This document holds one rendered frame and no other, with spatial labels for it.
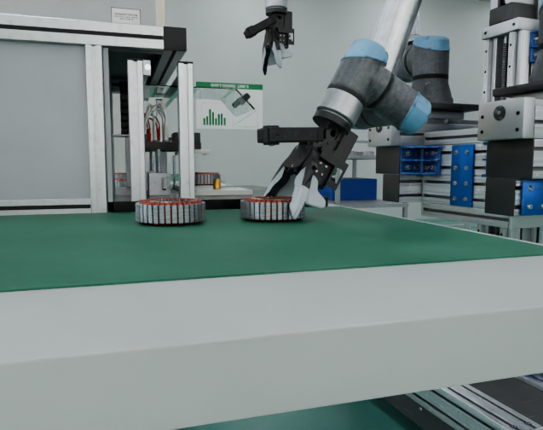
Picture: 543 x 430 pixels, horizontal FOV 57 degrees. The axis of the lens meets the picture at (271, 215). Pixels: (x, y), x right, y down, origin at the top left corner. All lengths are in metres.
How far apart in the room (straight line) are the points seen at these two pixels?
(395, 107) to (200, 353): 0.73
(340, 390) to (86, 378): 0.15
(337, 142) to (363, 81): 0.11
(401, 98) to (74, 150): 0.63
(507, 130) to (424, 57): 0.58
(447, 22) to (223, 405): 8.18
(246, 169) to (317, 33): 2.12
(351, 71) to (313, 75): 6.27
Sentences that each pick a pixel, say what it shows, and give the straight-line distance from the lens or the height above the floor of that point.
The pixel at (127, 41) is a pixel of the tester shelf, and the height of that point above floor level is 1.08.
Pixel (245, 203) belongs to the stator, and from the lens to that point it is 0.83.
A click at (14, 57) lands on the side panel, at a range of 1.07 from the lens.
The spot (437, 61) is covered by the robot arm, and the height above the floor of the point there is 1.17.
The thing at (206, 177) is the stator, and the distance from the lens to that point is 1.45.
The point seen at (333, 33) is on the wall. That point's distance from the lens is 7.41.
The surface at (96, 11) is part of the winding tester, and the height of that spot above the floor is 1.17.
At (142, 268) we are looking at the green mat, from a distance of 0.48.
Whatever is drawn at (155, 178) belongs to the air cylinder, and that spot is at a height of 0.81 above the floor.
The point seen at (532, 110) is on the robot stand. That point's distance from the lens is 1.26.
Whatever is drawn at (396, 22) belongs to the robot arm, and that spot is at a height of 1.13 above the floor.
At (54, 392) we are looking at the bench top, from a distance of 0.29.
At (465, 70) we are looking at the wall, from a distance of 8.45.
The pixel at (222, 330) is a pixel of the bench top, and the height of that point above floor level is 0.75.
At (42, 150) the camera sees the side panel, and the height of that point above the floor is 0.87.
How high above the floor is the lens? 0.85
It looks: 6 degrees down
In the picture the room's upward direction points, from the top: straight up
